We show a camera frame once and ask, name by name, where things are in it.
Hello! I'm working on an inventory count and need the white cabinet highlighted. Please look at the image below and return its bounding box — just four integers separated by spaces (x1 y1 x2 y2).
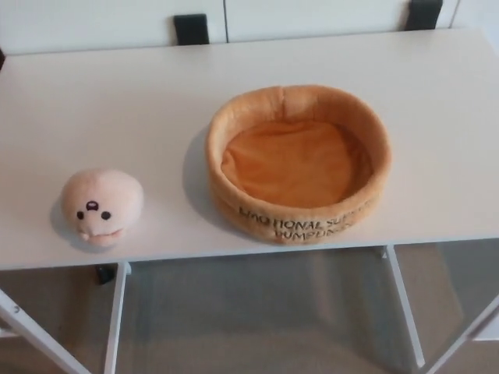
0 0 499 56

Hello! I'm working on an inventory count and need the black rectangular bracket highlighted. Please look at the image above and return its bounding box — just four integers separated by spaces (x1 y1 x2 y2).
402 0 446 31
173 14 212 46

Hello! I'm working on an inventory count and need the cream plush dumpling toy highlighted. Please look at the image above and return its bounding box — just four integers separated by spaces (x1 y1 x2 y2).
60 168 147 249

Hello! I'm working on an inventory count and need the orange round plush plate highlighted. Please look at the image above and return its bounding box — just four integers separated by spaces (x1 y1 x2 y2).
208 86 396 246

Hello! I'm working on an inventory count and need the white diagonal metal strut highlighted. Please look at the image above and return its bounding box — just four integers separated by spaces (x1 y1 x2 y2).
0 287 52 374
456 291 499 374

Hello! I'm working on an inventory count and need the white table leg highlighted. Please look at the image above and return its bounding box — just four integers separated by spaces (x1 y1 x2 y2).
104 262 132 374
375 245 426 374

